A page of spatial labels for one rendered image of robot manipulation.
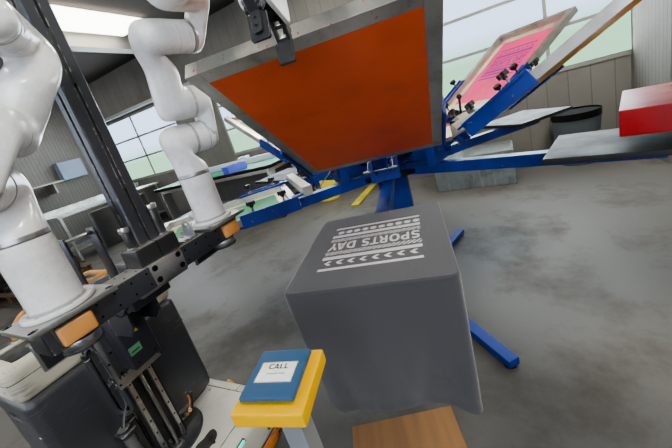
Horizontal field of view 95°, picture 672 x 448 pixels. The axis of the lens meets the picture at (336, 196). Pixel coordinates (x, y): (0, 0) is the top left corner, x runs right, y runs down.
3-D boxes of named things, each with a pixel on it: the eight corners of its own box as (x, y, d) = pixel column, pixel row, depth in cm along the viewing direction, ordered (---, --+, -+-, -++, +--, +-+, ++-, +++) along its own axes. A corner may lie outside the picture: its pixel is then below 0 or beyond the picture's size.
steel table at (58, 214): (174, 217, 740) (156, 177, 713) (81, 263, 567) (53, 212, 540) (155, 220, 774) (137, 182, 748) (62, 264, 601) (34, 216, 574)
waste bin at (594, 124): (596, 152, 382) (594, 103, 366) (611, 162, 341) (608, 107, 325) (550, 159, 404) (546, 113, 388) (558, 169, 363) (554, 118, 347)
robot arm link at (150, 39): (111, 20, 79) (181, 22, 92) (155, 159, 95) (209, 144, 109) (135, 15, 71) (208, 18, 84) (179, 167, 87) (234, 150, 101)
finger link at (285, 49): (279, 37, 58) (286, 71, 58) (271, 29, 55) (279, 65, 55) (295, 31, 57) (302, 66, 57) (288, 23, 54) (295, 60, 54)
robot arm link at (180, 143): (171, 182, 98) (149, 132, 93) (208, 169, 107) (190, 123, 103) (184, 180, 91) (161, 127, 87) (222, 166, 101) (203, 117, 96)
